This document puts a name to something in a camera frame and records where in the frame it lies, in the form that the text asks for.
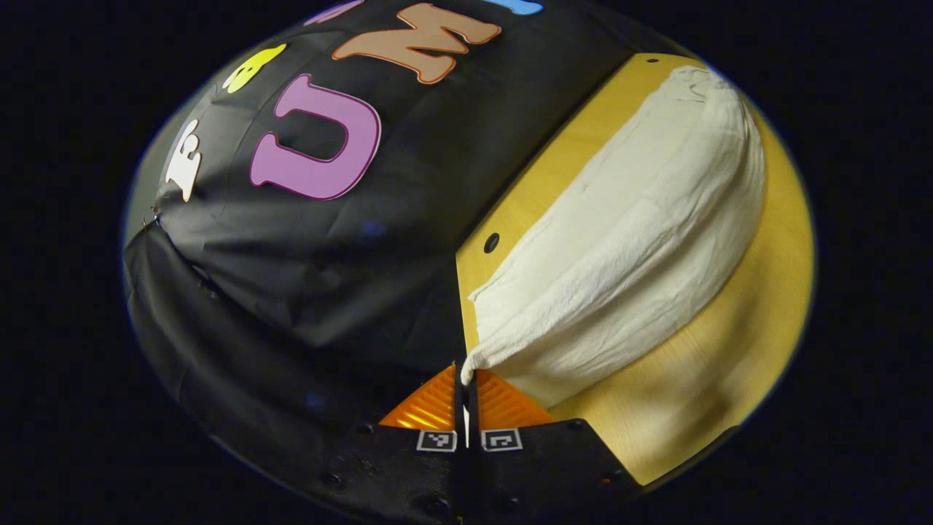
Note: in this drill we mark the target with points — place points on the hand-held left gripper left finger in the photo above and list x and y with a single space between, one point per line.
408 467

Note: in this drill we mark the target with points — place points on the white jeans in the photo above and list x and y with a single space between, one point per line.
619 255

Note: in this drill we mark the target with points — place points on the black backdrop cloth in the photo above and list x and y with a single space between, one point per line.
328 277

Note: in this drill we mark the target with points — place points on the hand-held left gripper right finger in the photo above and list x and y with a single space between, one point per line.
539 467

